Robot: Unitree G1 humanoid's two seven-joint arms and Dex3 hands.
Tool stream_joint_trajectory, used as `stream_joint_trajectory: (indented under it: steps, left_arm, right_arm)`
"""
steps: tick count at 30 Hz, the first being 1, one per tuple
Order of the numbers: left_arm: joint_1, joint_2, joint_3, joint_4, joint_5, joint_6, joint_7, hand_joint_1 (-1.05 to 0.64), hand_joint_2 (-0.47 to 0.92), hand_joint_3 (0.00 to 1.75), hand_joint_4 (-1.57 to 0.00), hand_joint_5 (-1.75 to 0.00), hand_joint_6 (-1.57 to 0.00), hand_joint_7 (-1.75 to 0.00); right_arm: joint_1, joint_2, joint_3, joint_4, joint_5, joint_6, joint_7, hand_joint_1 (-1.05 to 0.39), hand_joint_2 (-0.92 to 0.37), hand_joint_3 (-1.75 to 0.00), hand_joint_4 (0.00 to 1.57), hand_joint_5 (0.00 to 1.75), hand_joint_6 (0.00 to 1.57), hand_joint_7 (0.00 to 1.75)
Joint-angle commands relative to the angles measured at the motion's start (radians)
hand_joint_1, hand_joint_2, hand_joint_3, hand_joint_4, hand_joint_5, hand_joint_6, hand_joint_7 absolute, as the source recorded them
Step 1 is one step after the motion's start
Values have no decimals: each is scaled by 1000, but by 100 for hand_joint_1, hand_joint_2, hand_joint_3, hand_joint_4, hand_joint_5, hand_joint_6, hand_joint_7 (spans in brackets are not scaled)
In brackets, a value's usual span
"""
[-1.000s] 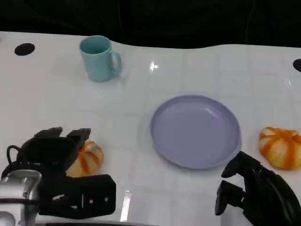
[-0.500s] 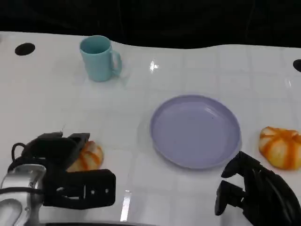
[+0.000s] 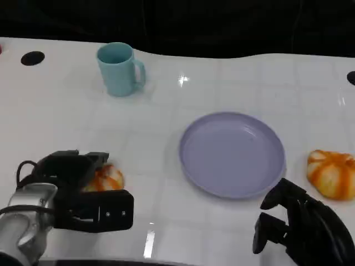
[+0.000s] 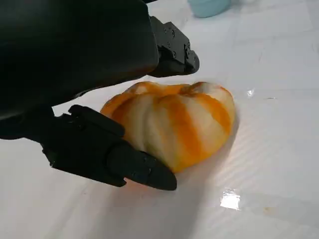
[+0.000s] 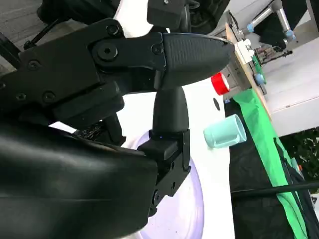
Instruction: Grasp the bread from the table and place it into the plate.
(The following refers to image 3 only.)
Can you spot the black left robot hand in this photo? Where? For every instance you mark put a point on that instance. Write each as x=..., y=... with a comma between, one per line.
x=69, y=169

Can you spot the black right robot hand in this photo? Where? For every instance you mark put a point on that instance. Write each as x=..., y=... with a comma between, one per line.
x=316, y=232

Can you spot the orange and white bread roll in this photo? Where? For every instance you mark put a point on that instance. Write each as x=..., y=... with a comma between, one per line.
x=109, y=178
x=332, y=174

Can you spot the pale green mug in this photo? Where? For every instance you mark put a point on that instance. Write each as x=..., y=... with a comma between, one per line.
x=117, y=73

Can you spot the lilac plate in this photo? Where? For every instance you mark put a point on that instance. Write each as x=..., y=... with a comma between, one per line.
x=231, y=155

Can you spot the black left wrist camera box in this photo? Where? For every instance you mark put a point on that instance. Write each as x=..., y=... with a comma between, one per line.
x=113, y=210

